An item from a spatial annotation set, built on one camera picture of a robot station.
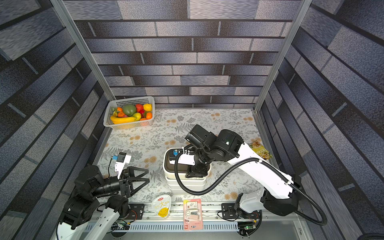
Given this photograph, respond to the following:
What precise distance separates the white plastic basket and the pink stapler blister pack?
0.61m

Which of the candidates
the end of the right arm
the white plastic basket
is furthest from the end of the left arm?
the white plastic basket

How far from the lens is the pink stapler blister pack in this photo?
2.33 feet
